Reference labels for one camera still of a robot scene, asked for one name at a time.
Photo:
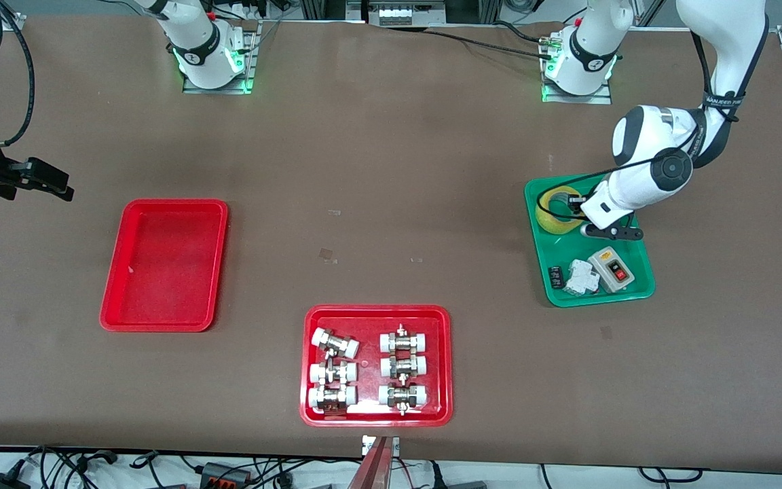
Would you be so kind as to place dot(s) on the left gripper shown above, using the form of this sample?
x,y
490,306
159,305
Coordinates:
x,y
576,202

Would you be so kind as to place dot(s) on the yellow clear tape roll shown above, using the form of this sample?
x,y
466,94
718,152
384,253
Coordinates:
x,y
547,221

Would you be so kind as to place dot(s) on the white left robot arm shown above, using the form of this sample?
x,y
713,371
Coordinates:
x,y
723,41

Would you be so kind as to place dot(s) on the green plastic tray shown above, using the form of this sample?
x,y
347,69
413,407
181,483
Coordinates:
x,y
581,292

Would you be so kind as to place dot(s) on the empty red plastic tray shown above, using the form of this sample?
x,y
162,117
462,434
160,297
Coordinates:
x,y
163,272

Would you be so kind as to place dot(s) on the red tray with fittings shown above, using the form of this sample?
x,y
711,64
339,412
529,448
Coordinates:
x,y
370,414

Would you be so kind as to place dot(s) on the white circuit breaker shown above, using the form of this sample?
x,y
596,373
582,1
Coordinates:
x,y
581,278

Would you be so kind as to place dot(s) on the small black terminal block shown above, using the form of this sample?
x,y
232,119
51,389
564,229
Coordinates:
x,y
556,277

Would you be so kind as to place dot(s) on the white-capped metal pipe fitting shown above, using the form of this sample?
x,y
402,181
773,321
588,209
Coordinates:
x,y
320,396
391,341
343,348
391,367
320,372
391,395

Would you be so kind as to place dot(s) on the white power strip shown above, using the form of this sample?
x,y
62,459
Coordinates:
x,y
404,13

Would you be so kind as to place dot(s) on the black power adapter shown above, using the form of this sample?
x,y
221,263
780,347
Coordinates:
x,y
1,482

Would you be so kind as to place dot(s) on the red pole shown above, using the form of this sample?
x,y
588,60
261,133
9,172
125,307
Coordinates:
x,y
374,472

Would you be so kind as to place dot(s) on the black orange connector box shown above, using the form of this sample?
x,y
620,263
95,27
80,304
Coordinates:
x,y
225,474

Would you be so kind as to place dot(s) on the grey switch box red button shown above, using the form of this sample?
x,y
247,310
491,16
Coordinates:
x,y
611,272

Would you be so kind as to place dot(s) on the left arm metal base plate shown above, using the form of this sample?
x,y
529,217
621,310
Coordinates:
x,y
601,98

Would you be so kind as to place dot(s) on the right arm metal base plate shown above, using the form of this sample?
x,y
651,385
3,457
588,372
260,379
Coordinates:
x,y
250,61

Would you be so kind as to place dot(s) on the aluminium frame profile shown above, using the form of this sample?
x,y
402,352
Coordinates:
x,y
323,8

